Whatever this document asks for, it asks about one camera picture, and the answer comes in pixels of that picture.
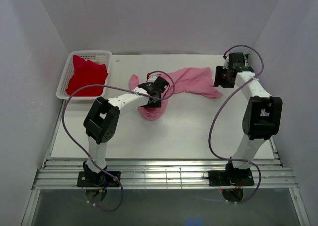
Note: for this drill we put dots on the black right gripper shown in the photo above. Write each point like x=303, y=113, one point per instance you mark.
x=219, y=70

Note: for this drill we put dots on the white plastic mesh basket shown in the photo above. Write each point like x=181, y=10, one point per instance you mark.
x=97, y=56

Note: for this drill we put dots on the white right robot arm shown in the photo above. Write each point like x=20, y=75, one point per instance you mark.
x=262, y=116

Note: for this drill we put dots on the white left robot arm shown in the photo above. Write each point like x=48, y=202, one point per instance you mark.
x=102, y=119

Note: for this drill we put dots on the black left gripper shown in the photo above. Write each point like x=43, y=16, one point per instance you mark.
x=158, y=105

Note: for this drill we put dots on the aluminium rail frame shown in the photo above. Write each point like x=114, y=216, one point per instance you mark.
x=160, y=174

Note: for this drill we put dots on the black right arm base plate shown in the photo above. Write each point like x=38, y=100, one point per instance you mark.
x=221, y=178

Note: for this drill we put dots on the red t shirt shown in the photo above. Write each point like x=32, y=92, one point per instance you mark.
x=86, y=72

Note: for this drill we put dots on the pink t shirt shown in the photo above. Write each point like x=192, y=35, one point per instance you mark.
x=189, y=80

